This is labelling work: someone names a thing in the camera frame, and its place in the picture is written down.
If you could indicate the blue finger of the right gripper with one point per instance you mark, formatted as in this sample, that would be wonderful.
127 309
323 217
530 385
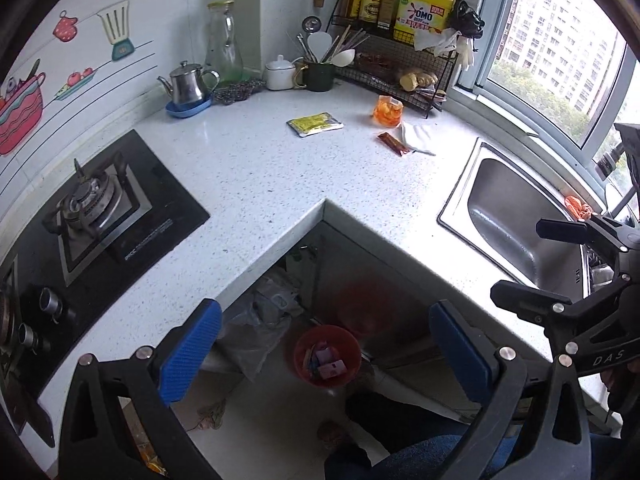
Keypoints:
531 304
601 234

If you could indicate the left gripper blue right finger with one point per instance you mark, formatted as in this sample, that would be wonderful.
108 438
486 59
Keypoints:
554 441

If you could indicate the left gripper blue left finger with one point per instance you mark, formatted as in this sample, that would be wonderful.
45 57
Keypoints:
95 439

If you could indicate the brown red sachet wrapper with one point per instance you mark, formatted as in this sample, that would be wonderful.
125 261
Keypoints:
393 144

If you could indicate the orange transparent snack bag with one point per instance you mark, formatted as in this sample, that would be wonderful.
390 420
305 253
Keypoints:
388 111

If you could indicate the yellow silver food packet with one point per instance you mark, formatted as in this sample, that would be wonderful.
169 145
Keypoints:
314 124

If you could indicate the red plastic trash bin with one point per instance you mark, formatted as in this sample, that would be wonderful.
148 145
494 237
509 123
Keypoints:
327 357

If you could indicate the orange cloth at sink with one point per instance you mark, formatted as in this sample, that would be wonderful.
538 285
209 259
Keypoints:
578 209

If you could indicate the stainless steel sink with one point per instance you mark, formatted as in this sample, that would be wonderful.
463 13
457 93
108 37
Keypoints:
494 208

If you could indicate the white crumpled tissue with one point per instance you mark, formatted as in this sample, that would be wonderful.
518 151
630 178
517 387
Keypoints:
417 138

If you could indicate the white plastic shopping bag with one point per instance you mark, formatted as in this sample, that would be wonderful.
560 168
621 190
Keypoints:
258 320

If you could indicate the ginger root pieces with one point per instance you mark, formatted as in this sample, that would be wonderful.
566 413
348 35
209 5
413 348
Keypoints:
412 81

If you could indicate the black glass gas stove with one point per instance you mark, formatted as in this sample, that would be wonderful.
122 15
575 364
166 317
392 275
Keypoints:
108 224

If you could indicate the white plastic glove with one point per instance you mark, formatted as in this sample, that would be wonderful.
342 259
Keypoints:
448 41

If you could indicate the black plastic bag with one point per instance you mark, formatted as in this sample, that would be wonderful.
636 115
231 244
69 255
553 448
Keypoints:
465 20

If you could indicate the yellow OMO detergent bottle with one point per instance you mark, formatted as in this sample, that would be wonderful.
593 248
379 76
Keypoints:
421 16

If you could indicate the dark soy sauce bottle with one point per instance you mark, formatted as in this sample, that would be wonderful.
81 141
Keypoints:
386 15

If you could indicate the dark green utensil mug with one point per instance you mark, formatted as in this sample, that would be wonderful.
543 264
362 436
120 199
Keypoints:
315 77

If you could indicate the white rice spoon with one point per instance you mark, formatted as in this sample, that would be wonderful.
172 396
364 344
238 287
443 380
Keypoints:
318 44

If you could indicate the white ceramic lidded jar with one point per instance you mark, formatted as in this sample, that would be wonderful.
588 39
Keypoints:
279 74

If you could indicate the metal ladle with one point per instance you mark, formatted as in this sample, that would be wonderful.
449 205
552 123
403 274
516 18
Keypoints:
309 25

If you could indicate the blue plastic saucer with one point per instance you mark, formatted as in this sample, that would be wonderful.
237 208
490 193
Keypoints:
187 111

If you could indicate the stainless steel teapot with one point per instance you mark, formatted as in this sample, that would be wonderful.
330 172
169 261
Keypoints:
190 84

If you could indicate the clear glass carafe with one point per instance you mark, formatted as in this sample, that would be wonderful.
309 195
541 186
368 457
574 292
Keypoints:
223 54

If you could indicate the aluminium window frame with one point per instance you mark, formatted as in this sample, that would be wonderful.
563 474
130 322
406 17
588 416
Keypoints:
563 69

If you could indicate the black wire spice rack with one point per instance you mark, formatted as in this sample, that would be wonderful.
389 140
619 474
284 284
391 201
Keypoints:
381 61

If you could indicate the steel wire scrubber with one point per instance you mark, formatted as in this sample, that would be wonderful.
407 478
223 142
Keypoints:
238 91

